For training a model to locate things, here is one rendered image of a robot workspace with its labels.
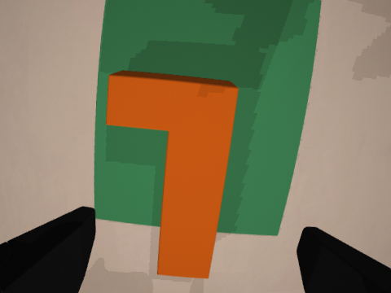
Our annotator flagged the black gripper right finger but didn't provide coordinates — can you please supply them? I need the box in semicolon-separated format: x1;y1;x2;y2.
297;227;391;293

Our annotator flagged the orange l-shaped part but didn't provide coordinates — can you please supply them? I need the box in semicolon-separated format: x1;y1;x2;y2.
107;71;238;279

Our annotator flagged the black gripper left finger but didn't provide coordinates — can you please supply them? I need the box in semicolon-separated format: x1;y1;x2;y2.
0;206;97;293

